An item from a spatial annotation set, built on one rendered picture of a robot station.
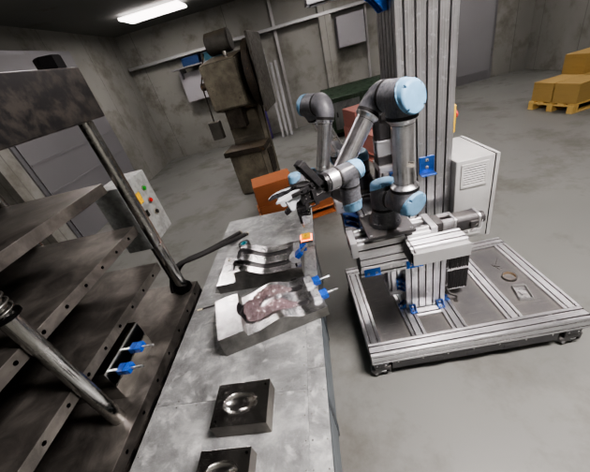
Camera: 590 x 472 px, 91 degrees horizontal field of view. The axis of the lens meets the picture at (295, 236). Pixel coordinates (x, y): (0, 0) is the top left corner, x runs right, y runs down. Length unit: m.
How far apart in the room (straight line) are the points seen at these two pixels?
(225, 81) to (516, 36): 8.20
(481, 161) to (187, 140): 8.69
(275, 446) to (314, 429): 0.14
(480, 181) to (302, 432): 1.37
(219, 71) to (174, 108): 4.94
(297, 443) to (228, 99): 4.33
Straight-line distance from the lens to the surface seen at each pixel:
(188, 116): 9.46
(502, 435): 2.07
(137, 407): 1.54
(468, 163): 1.65
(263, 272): 1.61
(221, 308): 1.48
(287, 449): 1.15
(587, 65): 7.27
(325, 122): 1.62
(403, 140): 1.20
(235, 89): 4.70
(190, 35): 9.24
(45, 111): 1.42
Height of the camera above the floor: 1.84
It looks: 31 degrees down
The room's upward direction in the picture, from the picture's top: 16 degrees counter-clockwise
